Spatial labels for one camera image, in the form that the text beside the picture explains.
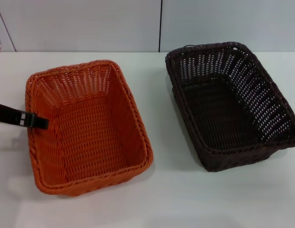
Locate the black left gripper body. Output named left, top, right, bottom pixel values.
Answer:
left=0, top=103, right=20, bottom=126

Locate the orange woven basket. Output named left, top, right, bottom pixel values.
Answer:
left=25, top=59, right=155, bottom=198

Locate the dark brown woven basket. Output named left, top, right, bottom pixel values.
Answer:
left=165, top=41, right=295, bottom=173

